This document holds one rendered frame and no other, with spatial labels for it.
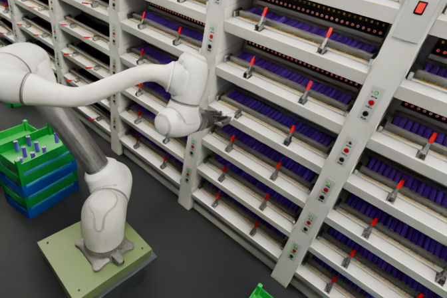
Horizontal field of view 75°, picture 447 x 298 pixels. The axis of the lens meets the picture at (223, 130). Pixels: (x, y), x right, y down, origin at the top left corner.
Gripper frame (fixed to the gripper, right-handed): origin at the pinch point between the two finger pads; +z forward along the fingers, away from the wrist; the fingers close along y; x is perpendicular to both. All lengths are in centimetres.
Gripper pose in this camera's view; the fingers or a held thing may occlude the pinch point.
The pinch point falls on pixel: (227, 116)
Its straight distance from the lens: 128.2
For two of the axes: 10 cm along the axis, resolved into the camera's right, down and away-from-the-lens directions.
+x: 3.4, -8.9, -3.2
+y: 7.8, 4.5, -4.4
